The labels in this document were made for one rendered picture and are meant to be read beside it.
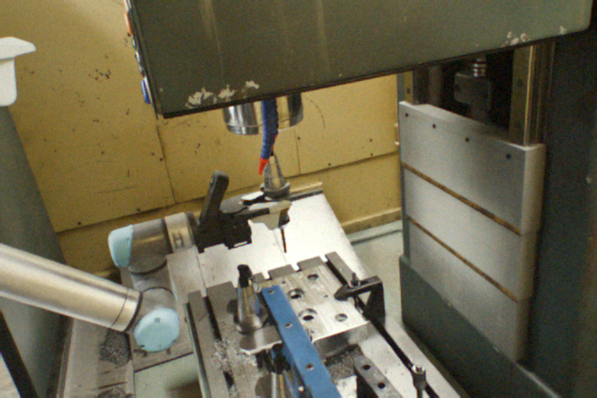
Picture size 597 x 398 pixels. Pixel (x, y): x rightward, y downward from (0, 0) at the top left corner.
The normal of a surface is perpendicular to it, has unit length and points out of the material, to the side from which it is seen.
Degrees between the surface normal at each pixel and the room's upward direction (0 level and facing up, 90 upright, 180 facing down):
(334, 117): 90
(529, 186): 90
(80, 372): 17
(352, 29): 90
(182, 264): 24
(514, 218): 90
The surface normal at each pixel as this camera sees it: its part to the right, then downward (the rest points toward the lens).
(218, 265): -0.02, -0.66
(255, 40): 0.33, 0.35
